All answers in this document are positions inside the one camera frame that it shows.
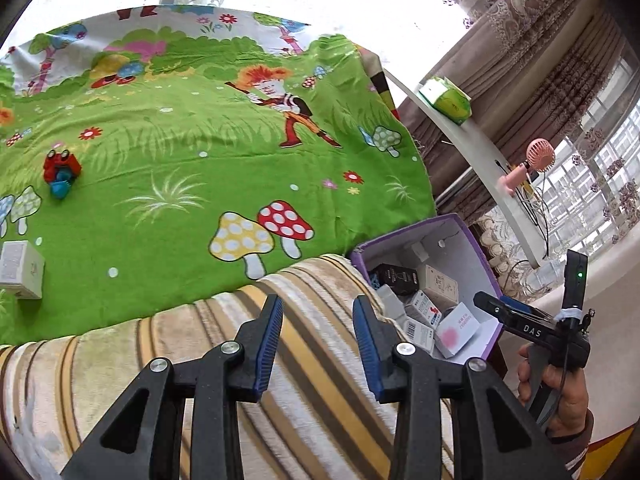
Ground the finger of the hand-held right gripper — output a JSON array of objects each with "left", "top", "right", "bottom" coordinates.
[
  {"left": 474, "top": 291, "right": 511, "bottom": 326},
  {"left": 500, "top": 296, "right": 556, "bottom": 322}
]

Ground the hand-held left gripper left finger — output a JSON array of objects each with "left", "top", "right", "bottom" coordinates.
[{"left": 60, "top": 293, "right": 285, "bottom": 480}]

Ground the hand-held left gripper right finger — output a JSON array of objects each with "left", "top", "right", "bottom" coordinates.
[{"left": 352, "top": 296, "right": 571, "bottom": 480}]

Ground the white box with pink label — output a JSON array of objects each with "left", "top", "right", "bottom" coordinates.
[{"left": 434, "top": 302, "right": 482, "bottom": 358}]

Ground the grey and white box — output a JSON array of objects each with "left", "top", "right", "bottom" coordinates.
[{"left": 376, "top": 285, "right": 407, "bottom": 328}]

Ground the white barcode box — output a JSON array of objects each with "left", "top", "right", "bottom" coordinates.
[{"left": 400, "top": 316, "right": 436, "bottom": 353}]

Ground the large beige box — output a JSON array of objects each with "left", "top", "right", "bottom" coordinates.
[{"left": 417, "top": 263, "right": 459, "bottom": 308}]

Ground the purple cardboard box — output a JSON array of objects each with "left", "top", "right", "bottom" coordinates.
[{"left": 350, "top": 213, "right": 503, "bottom": 361}]

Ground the white box with red label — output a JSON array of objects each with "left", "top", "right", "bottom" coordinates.
[{"left": 404, "top": 290, "right": 443, "bottom": 331}]

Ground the black box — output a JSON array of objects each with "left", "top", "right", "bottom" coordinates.
[{"left": 372, "top": 262, "right": 418, "bottom": 296}]

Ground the person's right forearm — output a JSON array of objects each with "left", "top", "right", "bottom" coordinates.
[{"left": 545, "top": 410, "right": 596, "bottom": 480}]

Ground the person's right hand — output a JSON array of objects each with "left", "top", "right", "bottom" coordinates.
[{"left": 516, "top": 345, "right": 593, "bottom": 441}]

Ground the striped towel blanket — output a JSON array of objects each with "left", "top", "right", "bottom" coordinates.
[{"left": 0, "top": 255, "right": 461, "bottom": 480}]

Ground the white curved window ledge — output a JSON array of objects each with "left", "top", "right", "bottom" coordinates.
[{"left": 382, "top": 67, "right": 551, "bottom": 271}]

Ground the pink handheld fan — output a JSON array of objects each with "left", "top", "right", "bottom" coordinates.
[{"left": 497, "top": 138, "right": 556, "bottom": 197}]

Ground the green tissue pack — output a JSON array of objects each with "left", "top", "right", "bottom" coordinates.
[{"left": 417, "top": 76, "right": 473, "bottom": 126}]

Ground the green cartoon printed cloth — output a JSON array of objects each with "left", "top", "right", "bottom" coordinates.
[{"left": 0, "top": 5, "right": 436, "bottom": 346}]

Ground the white box with grey text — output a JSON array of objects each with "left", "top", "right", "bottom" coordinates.
[{"left": 0, "top": 241, "right": 46, "bottom": 300}]

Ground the brown patterned curtain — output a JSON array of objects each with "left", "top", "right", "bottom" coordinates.
[{"left": 395, "top": 0, "right": 640, "bottom": 271}]

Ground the red toy car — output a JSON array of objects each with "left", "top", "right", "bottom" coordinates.
[{"left": 42, "top": 147, "right": 83, "bottom": 201}]

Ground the black cable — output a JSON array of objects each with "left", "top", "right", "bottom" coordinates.
[{"left": 515, "top": 190, "right": 551, "bottom": 261}]

